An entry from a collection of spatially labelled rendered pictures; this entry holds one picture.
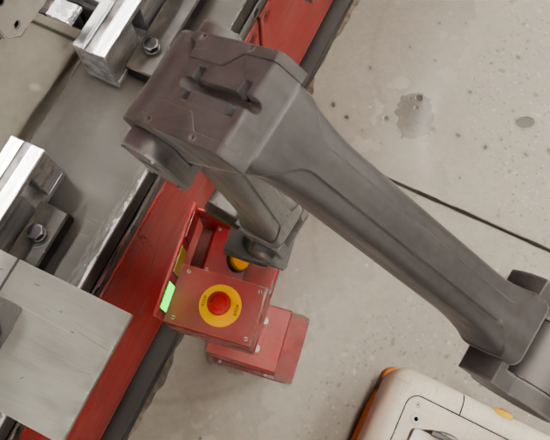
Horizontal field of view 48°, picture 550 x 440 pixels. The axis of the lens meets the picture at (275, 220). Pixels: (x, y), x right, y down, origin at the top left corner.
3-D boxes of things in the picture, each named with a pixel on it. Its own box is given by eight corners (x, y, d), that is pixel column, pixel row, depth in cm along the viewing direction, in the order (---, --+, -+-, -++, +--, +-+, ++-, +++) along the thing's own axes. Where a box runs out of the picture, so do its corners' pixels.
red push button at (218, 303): (228, 320, 104) (226, 317, 100) (205, 313, 104) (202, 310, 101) (235, 298, 105) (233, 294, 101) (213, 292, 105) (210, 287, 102)
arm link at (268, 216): (166, 168, 41) (251, 38, 43) (102, 131, 43) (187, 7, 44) (278, 275, 82) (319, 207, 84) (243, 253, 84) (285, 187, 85)
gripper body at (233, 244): (234, 213, 98) (242, 201, 91) (294, 234, 99) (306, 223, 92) (222, 251, 96) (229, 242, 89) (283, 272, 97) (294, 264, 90)
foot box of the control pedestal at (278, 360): (291, 386, 175) (292, 383, 164) (208, 360, 178) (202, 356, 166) (310, 318, 181) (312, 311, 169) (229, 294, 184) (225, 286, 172)
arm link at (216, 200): (271, 263, 79) (306, 206, 80) (195, 215, 78) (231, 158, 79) (263, 264, 91) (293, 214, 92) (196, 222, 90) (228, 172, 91)
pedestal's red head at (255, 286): (254, 355, 113) (248, 343, 96) (172, 330, 115) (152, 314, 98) (285, 253, 119) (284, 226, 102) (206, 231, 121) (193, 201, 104)
